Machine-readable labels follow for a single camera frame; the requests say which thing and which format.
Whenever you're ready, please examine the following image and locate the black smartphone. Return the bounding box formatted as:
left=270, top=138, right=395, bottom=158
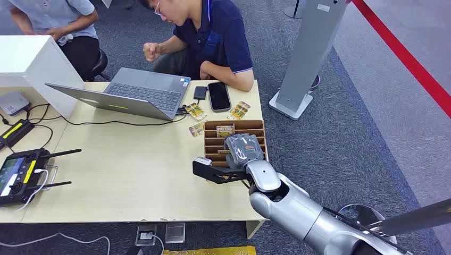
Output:
left=207, top=81, right=232, bottom=113

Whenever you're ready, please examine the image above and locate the small white router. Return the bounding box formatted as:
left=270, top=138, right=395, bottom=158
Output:
left=0, top=91, right=31, bottom=117

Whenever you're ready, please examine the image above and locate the red barrier belt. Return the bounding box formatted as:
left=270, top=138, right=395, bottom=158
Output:
left=352, top=0, right=451, bottom=120

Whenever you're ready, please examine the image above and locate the beige desk leg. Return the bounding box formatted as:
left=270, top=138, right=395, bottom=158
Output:
left=246, top=220, right=265, bottom=240

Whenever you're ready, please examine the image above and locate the brown slotted card holder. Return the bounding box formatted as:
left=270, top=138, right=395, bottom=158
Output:
left=203, top=120, right=269, bottom=168

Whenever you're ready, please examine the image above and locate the black desk cable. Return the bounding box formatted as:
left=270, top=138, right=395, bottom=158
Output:
left=33, top=124, right=54, bottom=149
left=26, top=103, right=62, bottom=124

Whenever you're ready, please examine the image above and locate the floor power socket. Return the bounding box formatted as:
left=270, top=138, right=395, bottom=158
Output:
left=135, top=224, right=158, bottom=247

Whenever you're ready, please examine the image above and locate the round metal base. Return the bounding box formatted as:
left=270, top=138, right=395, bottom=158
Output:
left=336, top=203, right=398, bottom=244

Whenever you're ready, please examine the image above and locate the black laptop cable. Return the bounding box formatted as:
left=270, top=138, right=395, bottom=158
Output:
left=60, top=113, right=188, bottom=127

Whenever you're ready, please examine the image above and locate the yellow printed card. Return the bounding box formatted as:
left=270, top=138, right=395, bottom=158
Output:
left=227, top=101, right=251, bottom=121
left=185, top=102, right=207, bottom=122
left=188, top=122, right=205, bottom=138

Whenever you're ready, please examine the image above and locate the black pole base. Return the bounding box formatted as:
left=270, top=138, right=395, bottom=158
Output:
left=283, top=0, right=304, bottom=19

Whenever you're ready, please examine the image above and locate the dark grey metal bar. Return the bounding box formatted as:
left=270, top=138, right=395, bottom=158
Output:
left=368, top=198, right=451, bottom=237

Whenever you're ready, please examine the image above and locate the hotel card in holder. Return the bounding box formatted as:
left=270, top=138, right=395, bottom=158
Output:
left=216, top=125, right=236, bottom=138

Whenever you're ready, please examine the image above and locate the black stool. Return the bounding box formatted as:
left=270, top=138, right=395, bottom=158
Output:
left=82, top=49, right=111, bottom=82

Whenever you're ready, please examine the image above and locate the person's left hand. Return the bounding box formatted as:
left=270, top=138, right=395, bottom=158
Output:
left=199, top=61, right=212, bottom=80

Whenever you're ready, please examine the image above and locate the white floor cable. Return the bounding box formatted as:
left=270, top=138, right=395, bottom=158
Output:
left=0, top=232, right=111, bottom=255

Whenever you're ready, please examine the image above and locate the grey laptop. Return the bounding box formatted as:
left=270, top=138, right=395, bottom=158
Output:
left=45, top=67, right=191, bottom=122

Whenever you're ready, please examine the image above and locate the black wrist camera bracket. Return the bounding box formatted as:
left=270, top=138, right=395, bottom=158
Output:
left=192, top=161, right=252, bottom=185

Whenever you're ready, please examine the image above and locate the grey kiosk stand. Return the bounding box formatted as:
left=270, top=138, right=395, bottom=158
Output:
left=269, top=0, right=349, bottom=121

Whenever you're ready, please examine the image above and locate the white controller cable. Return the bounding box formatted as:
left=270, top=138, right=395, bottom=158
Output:
left=15, top=168, right=49, bottom=212

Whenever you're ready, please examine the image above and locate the white cabinet box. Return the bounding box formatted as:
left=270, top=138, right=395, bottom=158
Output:
left=0, top=35, right=86, bottom=120

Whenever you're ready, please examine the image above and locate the person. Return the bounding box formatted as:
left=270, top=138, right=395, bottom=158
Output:
left=140, top=0, right=255, bottom=92
left=0, top=0, right=101, bottom=82

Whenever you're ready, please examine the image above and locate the white socket cable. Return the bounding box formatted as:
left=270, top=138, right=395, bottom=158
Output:
left=143, top=232, right=165, bottom=255

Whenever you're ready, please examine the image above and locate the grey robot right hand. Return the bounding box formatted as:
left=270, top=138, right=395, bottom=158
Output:
left=224, top=133, right=265, bottom=169

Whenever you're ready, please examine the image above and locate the black device with yellow stripe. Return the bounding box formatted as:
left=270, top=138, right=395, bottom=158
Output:
left=0, top=118, right=35, bottom=150

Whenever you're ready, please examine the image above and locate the metal floor plate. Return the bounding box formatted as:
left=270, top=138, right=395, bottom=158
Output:
left=164, top=222, right=186, bottom=244

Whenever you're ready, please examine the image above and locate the person's hand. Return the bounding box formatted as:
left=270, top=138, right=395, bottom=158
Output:
left=46, top=27, right=68, bottom=41

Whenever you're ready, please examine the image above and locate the person's right hand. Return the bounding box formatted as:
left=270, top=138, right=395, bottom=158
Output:
left=143, top=42, right=162, bottom=63

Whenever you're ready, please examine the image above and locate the black remote controller with antennas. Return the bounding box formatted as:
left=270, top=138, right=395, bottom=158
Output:
left=0, top=148, right=82, bottom=208

